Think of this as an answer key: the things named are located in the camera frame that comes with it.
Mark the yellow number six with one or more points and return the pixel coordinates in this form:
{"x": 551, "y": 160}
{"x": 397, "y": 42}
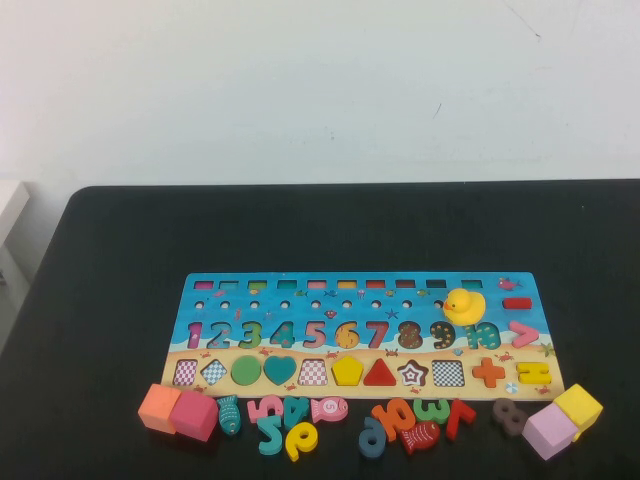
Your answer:
{"x": 304, "y": 440}

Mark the red number seven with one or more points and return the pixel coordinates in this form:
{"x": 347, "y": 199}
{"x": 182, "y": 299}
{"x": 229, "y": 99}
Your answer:
{"x": 460, "y": 420}

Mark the teal number four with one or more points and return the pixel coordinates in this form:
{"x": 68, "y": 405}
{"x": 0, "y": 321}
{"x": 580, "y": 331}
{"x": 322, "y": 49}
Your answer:
{"x": 297, "y": 412}

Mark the yellow wooden cube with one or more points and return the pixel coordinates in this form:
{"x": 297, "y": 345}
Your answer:
{"x": 580, "y": 405}

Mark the blue-grey number nine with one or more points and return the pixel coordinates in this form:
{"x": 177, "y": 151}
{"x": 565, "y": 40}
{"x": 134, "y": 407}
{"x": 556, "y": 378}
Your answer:
{"x": 372, "y": 440}

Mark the pink greater-than sign piece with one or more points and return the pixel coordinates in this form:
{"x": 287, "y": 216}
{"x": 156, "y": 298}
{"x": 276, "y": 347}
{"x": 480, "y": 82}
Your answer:
{"x": 527, "y": 336}

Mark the orange number ten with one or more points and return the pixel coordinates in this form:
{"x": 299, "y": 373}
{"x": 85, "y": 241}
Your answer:
{"x": 395, "y": 420}

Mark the red triangle piece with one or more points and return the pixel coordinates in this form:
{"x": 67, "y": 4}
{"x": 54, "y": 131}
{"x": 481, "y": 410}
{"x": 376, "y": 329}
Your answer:
{"x": 380, "y": 376}

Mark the orange plus sign piece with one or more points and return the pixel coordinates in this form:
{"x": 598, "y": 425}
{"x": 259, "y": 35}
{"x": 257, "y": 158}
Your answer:
{"x": 488, "y": 372}

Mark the teal wooden fish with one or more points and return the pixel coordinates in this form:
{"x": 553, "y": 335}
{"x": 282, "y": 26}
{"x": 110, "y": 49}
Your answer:
{"x": 228, "y": 415}

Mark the yellow rubber duck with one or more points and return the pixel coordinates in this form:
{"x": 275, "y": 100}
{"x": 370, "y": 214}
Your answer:
{"x": 465, "y": 307}

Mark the teal heart piece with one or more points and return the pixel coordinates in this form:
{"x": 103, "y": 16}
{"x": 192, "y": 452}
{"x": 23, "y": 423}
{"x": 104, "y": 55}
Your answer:
{"x": 280, "y": 369}

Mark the light pink wooden cube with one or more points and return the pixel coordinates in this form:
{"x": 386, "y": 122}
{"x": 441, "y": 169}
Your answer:
{"x": 547, "y": 432}

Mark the red minus sign piece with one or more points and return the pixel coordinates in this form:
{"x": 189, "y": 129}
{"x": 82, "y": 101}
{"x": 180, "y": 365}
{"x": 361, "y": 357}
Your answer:
{"x": 516, "y": 303}

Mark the colourful wooden puzzle board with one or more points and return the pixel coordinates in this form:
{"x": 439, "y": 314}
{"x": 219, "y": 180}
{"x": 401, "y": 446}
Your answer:
{"x": 240, "y": 315}

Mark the brown number eight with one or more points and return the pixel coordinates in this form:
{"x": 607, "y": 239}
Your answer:
{"x": 512, "y": 417}

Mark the pink wooden fish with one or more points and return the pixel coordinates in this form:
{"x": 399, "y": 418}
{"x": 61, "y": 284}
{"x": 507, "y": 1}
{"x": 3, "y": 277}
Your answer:
{"x": 330, "y": 409}

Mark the red wooden fish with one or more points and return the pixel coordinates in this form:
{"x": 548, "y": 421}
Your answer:
{"x": 420, "y": 437}

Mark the yellow pentagon piece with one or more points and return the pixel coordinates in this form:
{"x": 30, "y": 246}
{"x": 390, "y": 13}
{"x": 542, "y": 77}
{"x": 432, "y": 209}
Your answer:
{"x": 347, "y": 372}

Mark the magenta wooden cube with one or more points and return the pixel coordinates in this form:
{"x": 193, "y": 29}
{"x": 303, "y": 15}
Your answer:
{"x": 192, "y": 415}

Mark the green circle piece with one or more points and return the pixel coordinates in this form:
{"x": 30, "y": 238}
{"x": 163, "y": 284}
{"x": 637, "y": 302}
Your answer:
{"x": 246, "y": 370}

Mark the orange wooden cube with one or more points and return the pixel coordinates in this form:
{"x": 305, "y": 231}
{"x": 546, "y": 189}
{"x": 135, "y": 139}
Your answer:
{"x": 156, "y": 407}

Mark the teal number two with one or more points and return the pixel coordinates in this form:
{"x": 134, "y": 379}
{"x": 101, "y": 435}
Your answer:
{"x": 272, "y": 442}

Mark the pink number five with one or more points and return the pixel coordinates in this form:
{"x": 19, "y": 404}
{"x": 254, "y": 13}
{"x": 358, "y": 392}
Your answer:
{"x": 257, "y": 411}

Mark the green number three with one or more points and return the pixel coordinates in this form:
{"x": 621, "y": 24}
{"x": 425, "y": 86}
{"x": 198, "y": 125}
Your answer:
{"x": 432, "y": 412}

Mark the yellow equals sign piece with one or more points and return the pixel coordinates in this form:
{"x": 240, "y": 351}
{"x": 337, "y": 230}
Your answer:
{"x": 523, "y": 373}

